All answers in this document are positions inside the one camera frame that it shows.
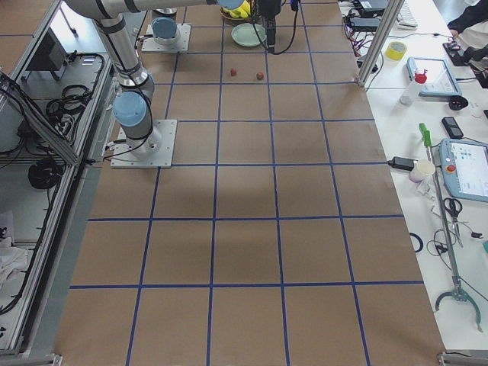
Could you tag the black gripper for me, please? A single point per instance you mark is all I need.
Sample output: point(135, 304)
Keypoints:
point(268, 8)

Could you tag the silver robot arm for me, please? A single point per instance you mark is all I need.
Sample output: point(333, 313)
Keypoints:
point(230, 5)
point(133, 108)

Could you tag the pale green plate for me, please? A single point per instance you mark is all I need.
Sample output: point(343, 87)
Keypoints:
point(249, 35)

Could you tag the yellow banana bunch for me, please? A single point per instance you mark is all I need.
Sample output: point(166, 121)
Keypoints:
point(242, 12)

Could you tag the woven wicker basket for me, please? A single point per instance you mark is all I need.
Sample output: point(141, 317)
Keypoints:
point(226, 16)

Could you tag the black power adapter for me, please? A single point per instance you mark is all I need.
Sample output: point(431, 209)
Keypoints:
point(364, 24)

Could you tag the yellow tape roll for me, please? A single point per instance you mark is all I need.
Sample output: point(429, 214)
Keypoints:
point(395, 50)

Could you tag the clear bottle red cap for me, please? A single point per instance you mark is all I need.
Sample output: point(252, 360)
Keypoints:
point(411, 93)

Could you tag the blue teach pendant far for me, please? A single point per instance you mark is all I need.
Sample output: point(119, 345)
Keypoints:
point(440, 82)

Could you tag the blue teach pendant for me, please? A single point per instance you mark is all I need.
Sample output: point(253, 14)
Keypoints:
point(440, 82)
point(464, 168)

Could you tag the paper cup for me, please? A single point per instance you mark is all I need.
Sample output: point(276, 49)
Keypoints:
point(422, 170)

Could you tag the blue teach pendant near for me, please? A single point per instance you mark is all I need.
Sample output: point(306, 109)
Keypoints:
point(464, 168)

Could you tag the black scissors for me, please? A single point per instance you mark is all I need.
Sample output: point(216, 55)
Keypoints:
point(454, 207)

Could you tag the reacher grabber tool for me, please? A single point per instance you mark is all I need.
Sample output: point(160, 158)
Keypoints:
point(457, 293)

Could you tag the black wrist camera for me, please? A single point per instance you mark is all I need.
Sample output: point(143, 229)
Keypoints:
point(294, 4)

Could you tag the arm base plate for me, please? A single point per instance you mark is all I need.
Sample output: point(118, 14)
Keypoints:
point(156, 152)
point(183, 38)

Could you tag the aluminium frame post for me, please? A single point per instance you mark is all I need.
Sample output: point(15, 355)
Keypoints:
point(387, 22)

